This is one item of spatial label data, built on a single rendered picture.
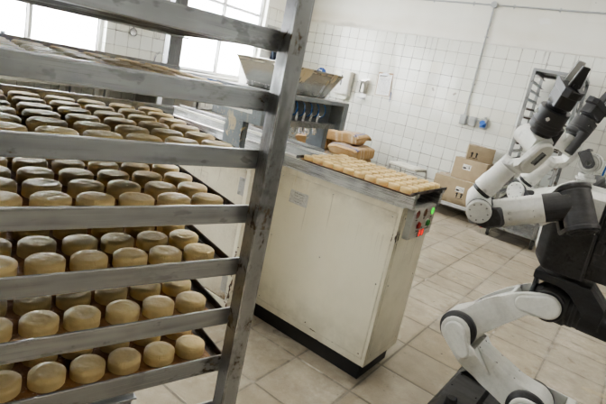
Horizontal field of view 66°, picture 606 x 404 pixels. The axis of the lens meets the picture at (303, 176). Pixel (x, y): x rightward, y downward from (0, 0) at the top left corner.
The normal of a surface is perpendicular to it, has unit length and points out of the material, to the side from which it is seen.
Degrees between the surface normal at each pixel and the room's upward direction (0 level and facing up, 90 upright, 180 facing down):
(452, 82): 90
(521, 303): 90
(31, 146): 90
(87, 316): 0
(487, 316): 90
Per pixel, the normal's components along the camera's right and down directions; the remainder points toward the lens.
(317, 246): -0.60, 0.05
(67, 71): 0.59, 0.29
